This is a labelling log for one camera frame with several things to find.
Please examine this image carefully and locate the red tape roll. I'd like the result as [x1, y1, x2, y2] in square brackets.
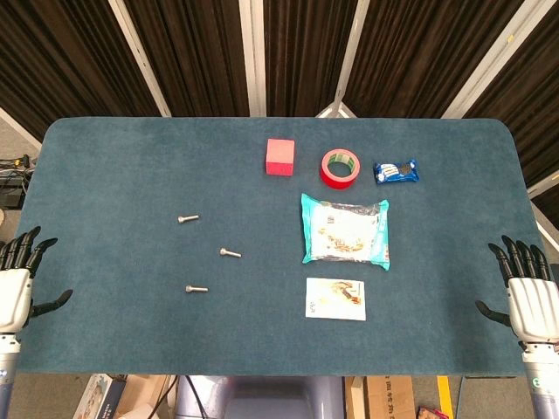
[319, 148, 362, 191]

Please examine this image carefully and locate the black cable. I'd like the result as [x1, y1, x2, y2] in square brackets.
[185, 374, 209, 419]

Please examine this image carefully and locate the teal white snack bag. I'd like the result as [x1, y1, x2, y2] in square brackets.
[300, 193, 391, 271]

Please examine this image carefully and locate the brown cardboard box with print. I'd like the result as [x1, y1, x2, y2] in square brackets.
[365, 375, 416, 419]

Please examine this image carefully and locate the light wooden plank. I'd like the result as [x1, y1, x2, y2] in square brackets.
[344, 375, 367, 419]

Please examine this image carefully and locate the white frame post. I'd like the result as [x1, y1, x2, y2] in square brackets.
[526, 172, 559, 248]
[440, 0, 537, 120]
[314, 0, 371, 120]
[0, 106, 44, 150]
[238, 0, 267, 118]
[107, 0, 172, 118]

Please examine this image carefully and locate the grey blue robot torso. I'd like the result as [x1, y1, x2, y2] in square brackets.
[174, 374, 346, 419]

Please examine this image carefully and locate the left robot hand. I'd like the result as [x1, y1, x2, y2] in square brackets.
[0, 225, 74, 335]

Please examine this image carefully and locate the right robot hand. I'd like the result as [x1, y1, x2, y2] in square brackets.
[474, 235, 559, 346]

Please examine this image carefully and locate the blue cookie packet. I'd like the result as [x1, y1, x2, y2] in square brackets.
[372, 158, 421, 186]

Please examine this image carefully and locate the black equipment with cables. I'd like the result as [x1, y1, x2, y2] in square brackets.
[0, 155, 34, 209]

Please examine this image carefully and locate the teal felt table cover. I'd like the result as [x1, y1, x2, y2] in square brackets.
[9, 116, 552, 379]

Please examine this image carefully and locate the plain brown cardboard box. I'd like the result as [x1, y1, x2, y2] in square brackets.
[115, 374, 176, 419]

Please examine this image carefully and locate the dark brown pleated curtain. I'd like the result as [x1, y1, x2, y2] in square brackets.
[0, 0, 559, 215]

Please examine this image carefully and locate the pink red foam cube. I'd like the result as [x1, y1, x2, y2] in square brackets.
[265, 138, 296, 176]

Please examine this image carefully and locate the white printed card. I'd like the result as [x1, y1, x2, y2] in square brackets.
[304, 277, 366, 322]

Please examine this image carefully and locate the white blue printed box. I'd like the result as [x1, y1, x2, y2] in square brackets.
[72, 374, 128, 419]

